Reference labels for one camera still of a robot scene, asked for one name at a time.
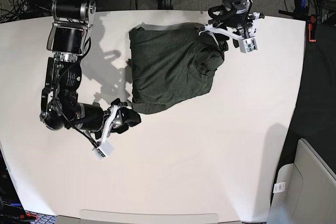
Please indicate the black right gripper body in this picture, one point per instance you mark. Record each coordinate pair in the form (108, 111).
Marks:
(89, 117)

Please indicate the orange black clamp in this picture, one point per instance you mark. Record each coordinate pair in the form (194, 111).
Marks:
(312, 27)

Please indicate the red black tool bottom-left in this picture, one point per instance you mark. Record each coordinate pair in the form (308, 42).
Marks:
(27, 217)

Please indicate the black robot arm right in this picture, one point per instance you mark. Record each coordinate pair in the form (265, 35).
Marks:
(69, 41)

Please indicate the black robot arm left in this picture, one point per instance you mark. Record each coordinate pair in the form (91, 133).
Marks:
(233, 19)

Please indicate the dark green long-sleeve shirt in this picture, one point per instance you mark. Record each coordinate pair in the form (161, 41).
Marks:
(171, 64)

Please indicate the grey plastic bin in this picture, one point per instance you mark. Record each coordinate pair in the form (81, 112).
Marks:
(304, 191)

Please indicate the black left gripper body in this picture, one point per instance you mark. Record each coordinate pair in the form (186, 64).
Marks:
(231, 14)

